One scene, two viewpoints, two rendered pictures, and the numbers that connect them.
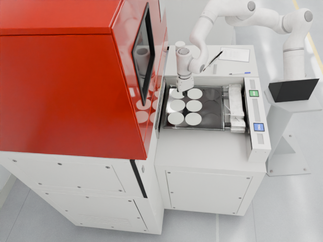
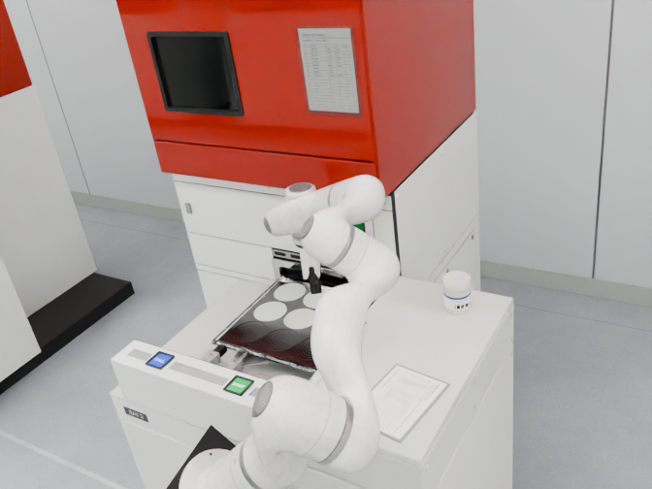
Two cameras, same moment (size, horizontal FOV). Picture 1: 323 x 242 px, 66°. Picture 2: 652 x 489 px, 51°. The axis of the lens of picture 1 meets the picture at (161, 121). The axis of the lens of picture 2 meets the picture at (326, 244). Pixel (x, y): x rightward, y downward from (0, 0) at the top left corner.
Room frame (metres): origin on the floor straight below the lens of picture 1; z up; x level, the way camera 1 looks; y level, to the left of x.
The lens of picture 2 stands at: (1.74, -1.71, 2.04)
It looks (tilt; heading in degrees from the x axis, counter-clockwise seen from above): 29 degrees down; 111
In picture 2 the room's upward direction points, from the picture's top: 8 degrees counter-clockwise
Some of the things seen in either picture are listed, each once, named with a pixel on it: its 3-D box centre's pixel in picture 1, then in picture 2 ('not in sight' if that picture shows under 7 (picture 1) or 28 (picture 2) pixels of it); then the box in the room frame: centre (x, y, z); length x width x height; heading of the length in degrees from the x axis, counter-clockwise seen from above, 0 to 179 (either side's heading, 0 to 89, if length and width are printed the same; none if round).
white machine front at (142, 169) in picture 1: (153, 115); (281, 236); (0.92, 0.04, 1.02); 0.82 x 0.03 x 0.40; 166
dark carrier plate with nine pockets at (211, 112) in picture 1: (193, 105); (300, 319); (1.06, -0.22, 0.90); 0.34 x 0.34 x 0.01; 76
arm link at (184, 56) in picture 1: (184, 61); (302, 210); (1.10, -0.17, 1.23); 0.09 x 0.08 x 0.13; 48
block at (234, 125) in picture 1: (238, 125); (206, 363); (0.86, -0.45, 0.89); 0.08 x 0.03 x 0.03; 76
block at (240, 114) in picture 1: (237, 114); (229, 371); (0.94, -0.46, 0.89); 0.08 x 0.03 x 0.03; 76
